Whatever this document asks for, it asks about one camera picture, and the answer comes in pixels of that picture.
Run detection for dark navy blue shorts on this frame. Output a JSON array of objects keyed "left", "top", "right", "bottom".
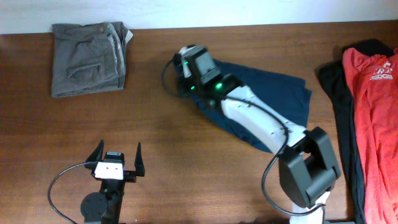
[{"left": 190, "top": 60, "right": 312, "bottom": 154}]

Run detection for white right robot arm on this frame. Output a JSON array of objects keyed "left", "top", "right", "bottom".
[{"left": 177, "top": 45, "right": 341, "bottom": 223}]

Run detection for red t-shirt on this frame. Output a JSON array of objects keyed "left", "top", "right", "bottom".
[{"left": 343, "top": 48, "right": 397, "bottom": 223}]

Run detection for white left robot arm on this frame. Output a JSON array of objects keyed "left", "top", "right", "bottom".
[{"left": 80, "top": 141, "right": 146, "bottom": 223}]

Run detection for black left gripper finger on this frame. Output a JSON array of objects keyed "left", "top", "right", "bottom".
[
  {"left": 134, "top": 142, "right": 146, "bottom": 177},
  {"left": 86, "top": 140, "right": 104, "bottom": 162}
]

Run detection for folded grey cargo shorts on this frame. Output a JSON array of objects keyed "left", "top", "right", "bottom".
[{"left": 51, "top": 22, "right": 133, "bottom": 98}]

